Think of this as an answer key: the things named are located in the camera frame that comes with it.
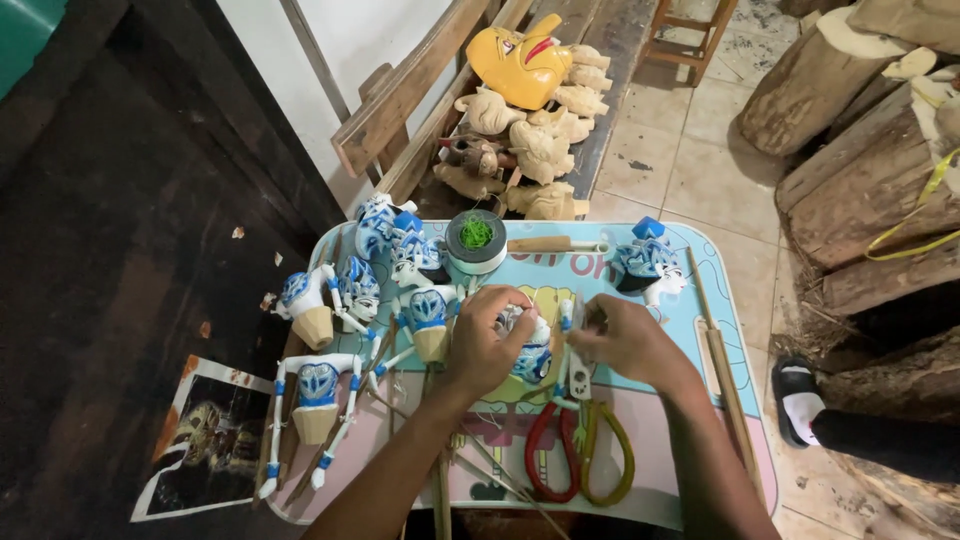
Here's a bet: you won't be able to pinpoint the red yellow handled scissors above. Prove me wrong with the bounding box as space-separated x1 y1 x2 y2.
523 351 636 508

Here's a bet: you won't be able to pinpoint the person's left hand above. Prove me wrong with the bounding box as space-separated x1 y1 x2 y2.
446 285 539 402

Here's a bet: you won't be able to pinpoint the blue crowned white puppet head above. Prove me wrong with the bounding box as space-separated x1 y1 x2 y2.
354 192 418 261
336 255 382 336
611 216 688 310
389 211 452 291

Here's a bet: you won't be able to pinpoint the blue white puppet torso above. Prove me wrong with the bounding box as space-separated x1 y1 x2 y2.
270 263 339 353
372 280 468 378
258 352 366 501
491 298 582 411

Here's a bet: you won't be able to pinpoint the long thin wooden stick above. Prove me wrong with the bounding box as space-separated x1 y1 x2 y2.
685 246 725 354

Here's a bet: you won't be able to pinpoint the dark painted carved head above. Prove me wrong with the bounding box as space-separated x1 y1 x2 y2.
438 134 520 179

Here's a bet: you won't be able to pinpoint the pastel cartoon print folding table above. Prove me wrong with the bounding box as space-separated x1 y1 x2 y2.
266 219 780 532

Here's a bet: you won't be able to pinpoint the wooden handled knife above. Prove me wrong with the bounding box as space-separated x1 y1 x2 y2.
506 234 611 255

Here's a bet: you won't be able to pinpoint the person's right hand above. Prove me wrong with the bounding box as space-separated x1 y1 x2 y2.
566 293 704 400

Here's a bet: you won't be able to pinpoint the wooden bench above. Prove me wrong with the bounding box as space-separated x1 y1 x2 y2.
330 0 663 223

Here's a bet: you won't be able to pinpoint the green plastic sheet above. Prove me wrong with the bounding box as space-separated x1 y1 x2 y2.
0 0 70 100

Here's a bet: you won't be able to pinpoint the bundle of thin bamboo sticks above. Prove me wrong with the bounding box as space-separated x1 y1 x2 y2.
386 390 573 540

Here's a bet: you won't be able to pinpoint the yellow plastic strap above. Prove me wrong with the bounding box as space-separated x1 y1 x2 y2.
864 145 960 263

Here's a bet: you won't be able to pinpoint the spool of green thread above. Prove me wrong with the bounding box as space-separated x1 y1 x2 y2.
444 209 510 276

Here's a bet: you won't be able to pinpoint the pile of unpainted carved heads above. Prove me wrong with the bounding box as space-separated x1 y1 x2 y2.
432 43 613 223

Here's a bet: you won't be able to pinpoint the wooden stool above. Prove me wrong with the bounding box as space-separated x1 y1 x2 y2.
639 0 741 88

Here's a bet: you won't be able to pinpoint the yellow carved wooden mask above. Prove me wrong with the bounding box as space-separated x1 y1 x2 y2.
465 12 576 112

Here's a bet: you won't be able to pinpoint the heap of wood logs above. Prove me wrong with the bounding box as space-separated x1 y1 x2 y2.
737 0 960 540

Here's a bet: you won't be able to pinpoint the black white sandal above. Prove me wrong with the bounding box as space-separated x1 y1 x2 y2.
771 355 828 450

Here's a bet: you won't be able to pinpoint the torn dark poster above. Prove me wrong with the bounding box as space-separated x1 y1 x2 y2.
130 354 276 525

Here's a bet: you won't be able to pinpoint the flat wooden stick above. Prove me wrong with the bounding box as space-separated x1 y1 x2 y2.
703 328 768 507

